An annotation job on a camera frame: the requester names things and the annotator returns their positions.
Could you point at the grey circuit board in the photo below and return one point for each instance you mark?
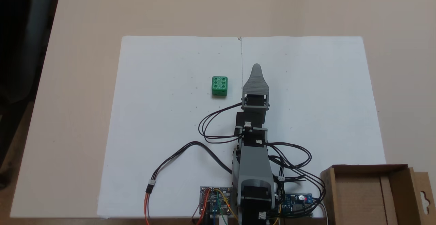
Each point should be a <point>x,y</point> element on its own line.
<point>213,200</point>

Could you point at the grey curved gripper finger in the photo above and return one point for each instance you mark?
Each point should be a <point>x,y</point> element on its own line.
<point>256,83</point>

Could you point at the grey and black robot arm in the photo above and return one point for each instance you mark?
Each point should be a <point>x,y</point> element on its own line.
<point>253,163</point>

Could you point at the white paper sheet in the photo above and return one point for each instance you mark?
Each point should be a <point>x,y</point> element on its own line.
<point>316,109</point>
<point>163,123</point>

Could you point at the blue circuit board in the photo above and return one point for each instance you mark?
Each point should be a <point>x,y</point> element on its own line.
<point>295,203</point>

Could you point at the green die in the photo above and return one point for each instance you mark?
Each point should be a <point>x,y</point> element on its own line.
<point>219,86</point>

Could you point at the brown cardboard box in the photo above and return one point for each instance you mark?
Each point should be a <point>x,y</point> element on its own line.
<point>361,197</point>

